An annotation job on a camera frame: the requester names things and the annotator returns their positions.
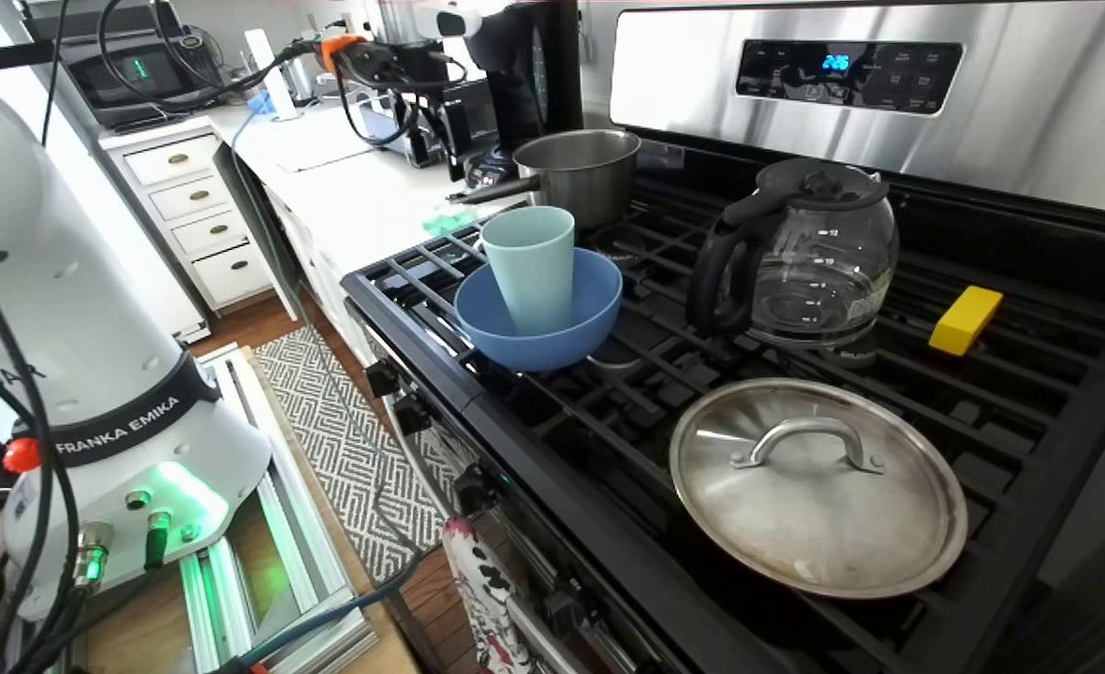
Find white upright device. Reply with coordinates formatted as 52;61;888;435
243;27;300;124

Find steel pot lid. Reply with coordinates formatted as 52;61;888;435
669;376;970;601

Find teal sponge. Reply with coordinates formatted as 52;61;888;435
420;208;479;238

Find stainless steel gas stove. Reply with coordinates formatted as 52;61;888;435
341;0;1105;674

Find black microwave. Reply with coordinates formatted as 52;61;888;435
22;0;235;130

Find black coffee maker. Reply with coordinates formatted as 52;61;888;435
462;0;585;190

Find blue cable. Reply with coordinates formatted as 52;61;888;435
230;550;434;673

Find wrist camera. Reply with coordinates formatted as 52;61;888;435
331;41;394;87

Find yellow block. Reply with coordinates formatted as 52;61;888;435
928;285;1005;358

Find patterned grey rug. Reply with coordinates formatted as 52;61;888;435
252;325;452;587

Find floral dish towel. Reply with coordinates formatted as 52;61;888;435
441;517;537;674

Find steel pot with handle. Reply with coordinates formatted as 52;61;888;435
447;128;643;232

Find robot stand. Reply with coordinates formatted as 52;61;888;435
0;344;422;674

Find oven door handle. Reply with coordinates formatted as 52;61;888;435
492;520;675;674

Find white drawer cabinet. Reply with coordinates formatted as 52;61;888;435
100;116;277;316

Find light blue plastic cup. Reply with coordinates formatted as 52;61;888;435
479;206;577;337

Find blue plastic bowl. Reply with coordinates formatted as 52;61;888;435
453;247;625;374

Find glass coffee carafe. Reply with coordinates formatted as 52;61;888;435
685;156;901;351

